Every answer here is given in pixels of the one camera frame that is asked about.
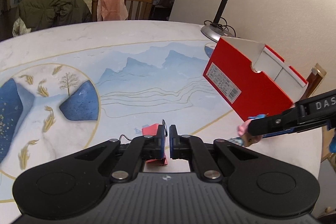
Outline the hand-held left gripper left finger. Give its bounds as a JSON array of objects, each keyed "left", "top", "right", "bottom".
[{"left": 56, "top": 125, "right": 167, "bottom": 183}]

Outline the wooden dining chair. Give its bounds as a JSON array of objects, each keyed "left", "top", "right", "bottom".
[{"left": 92, "top": 0, "right": 154, "bottom": 22}]

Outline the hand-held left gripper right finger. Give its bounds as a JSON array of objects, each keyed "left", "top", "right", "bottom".
[{"left": 169, "top": 124, "right": 277, "bottom": 183}]

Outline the pink doll figure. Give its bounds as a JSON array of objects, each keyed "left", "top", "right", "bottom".
[{"left": 228, "top": 113, "right": 270, "bottom": 147}]

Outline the black lamp cable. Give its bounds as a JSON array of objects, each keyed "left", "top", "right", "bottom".
[{"left": 203, "top": 18, "right": 237, "bottom": 39}]

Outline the person's right hand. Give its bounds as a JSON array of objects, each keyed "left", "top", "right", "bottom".
[{"left": 328, "top": 128, "right": 336, "bottom": 154}]

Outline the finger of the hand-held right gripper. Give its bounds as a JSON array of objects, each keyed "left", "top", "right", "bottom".
[
  {"left": 248, "top": 107, "right": 300, "bottom": 136},
  {"left": 262, "top": 128, "right": 295, "bottom": 139}
]

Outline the red binder clip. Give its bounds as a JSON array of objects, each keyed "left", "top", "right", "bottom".
[{"left": 127, "top": 119, "right": 169, "bottom": 166}]

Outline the olive green jacket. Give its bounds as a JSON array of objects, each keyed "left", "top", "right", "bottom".
[{"left": 18, "top": 0, "right": 91, "bottom": 32}]

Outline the red cardboard shoe box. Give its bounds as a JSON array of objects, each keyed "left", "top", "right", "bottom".
[{"left": 202, "top": 37, "right": 308, "bottom": 121}]

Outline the tall brown glass bottle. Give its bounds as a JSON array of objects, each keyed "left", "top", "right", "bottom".
[{"left": 302, "top": 63, "right": 327, "bottom": 100}]

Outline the pink cloth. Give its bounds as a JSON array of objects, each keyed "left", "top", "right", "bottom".
[{"left": 97, "top": 0, "right": 129, "bottom": 21}]

